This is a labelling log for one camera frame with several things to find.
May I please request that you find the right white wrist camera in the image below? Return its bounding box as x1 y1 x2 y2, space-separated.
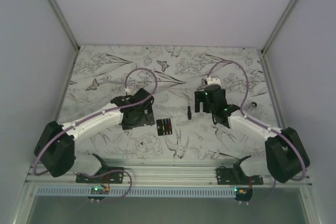
206 78 221 86

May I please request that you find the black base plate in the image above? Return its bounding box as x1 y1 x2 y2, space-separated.
76 167 124 185
215 166 264 185

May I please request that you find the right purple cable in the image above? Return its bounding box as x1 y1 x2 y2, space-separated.
207 60 308 205

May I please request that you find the left controller board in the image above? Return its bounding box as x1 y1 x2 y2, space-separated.
88 186 109 204

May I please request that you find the black fuse box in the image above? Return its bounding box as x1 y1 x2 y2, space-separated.
156 119 172 136

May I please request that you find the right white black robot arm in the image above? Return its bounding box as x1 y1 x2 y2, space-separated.
194 84 310 185

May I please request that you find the controller board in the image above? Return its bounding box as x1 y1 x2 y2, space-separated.
88 186 109 204
234 187 254 206

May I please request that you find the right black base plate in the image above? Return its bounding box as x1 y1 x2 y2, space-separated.
215 166 264 185

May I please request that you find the purple cable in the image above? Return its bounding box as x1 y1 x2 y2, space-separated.
33 68 159 204
207 60 308 205

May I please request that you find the right controller board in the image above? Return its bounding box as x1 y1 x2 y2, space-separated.
234 187 254 206

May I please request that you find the white slotted cable duct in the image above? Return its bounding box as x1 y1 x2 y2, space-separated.
36 186 235 198

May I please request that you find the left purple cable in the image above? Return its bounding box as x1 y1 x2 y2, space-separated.
33 68 159 204

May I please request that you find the aluminium rail base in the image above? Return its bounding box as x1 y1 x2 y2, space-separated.
25 159 312 188

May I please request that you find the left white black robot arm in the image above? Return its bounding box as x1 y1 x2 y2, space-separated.
34 88 154 183

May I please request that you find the floral patterned mat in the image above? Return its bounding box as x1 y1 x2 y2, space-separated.
58 45 277 159

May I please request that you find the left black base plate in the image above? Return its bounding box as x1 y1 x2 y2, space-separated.
76 167 124 185

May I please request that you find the black handled screwdriver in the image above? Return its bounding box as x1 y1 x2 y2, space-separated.
187 100 192 120

